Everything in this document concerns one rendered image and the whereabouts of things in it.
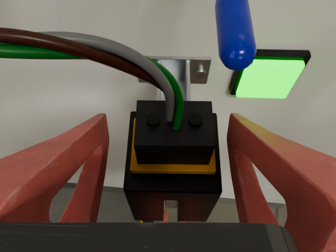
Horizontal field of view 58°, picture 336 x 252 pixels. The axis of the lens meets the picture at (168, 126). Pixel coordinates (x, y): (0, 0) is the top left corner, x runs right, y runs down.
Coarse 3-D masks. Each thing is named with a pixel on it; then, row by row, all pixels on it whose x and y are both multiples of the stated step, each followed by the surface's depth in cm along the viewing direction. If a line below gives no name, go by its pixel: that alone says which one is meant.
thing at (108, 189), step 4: (68, 184) 40; (72, 184) 40; (104, 188) 41; (108, 188) 41; (112, 188) 41; (116, 188) 41; (120, 188) 42; (120, 192) 42; (220, 200) 45; (224, 200) 45; (228, 200) 45; (232, 200) 45; (268, 204) 46; (272, 204) 47; (276, 204) 47; (280, 204) 47
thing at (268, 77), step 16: (256, 64) 18; (272, 64) 18; (288, 64) 18; (304, 64) 18; (240, 80) 19; (256, 80) 19; (272, 80) 19; (288, 80) 19; (240, 96) 20; (256, 96) 20; (272, 96) 20
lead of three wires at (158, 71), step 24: (0, 48) 6; (24, 48) 7; (48, 48) 7; (72, 48) 7; (96, 48) 7; (120, 48) 8; (144, 72) 8; (168, 72) 9; (168, 96) 9; (168, 120) 11
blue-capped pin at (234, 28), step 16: (224, 0) 7; (240, 0) 7; (224, 16) 7; (240, 16) 6; (224, 32) 6; (240, 32) 6; (224, 48) 6; (240, 48) 6; (224, 64) 7; (240, 64) 6
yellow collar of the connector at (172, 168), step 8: (136, 160) 13; (136, 168) 13; (144, 168) 13; (152, 168) 13; (160, 168) 13; (168, 168) 13; (176, 168) 13; (184, 168) 13; (192, 168) 13; (200, 168) 13; (208, 168) 13
